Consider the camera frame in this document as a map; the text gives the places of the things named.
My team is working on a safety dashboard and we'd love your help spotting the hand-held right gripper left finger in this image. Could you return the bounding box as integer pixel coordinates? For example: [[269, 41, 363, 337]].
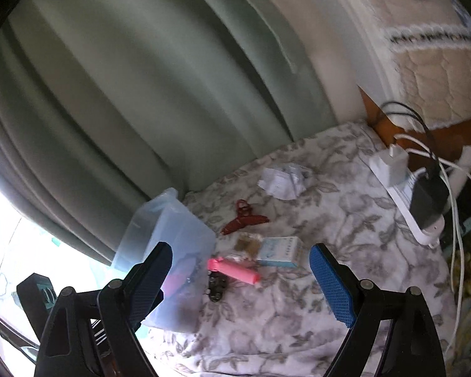
[[33, 242, 173, 377]]

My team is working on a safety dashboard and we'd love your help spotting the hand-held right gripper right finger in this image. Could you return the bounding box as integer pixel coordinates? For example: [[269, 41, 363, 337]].
[[308, 243, 446, 377]]

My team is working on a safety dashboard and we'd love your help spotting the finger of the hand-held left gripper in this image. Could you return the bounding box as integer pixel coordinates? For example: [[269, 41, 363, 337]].
[[16, 272, 60, 342]]

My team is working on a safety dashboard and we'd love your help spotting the translucent blue plastic container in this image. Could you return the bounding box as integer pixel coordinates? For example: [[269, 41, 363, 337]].
[[112, 188, 217, 332]]

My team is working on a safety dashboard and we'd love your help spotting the white paper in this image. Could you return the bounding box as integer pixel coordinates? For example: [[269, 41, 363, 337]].
[[258, 164, 312, 201]]

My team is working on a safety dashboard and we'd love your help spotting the small white blue box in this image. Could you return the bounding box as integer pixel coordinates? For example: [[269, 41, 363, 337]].
[[255, 236, 304, 268]]

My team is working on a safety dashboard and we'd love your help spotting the black hair clip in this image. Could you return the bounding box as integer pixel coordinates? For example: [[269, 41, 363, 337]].
[[205, 273, 229, 303]]

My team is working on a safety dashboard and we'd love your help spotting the grey floral blanket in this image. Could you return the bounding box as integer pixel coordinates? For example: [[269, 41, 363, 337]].
[[141, 120, 460, 377]]

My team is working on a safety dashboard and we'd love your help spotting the pink tube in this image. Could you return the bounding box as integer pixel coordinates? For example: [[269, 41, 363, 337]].
[[207, 256, 262, 285]]

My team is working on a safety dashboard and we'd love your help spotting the white power strip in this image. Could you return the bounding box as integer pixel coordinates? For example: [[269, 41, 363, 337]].
[[369, 151, 446, 248]]

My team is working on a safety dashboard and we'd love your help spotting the black charger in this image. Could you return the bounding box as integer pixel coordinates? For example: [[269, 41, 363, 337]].
[[410, 177, 450, 224]]

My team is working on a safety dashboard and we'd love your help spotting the white charger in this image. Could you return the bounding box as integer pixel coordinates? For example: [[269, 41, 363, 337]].
[[381, 144, 411, 187]]

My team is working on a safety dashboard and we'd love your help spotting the brown wooden board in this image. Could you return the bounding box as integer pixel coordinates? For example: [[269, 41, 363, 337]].
[[357, 85, 471, 169]]

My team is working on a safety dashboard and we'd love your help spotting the green curtain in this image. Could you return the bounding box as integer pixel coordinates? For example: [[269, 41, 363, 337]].
[[0, 0, 338, 268]]

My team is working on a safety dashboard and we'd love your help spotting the cream quilted mattress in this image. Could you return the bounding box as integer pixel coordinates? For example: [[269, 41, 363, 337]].
[[318, 0, 471, 130]]

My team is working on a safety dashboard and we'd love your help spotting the white cable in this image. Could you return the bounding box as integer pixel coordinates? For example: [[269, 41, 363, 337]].
[[394, 134, 471, 354]]

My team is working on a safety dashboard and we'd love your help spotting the black cable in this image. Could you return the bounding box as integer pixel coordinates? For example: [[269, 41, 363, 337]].
[[381, 101, 442, 181]]

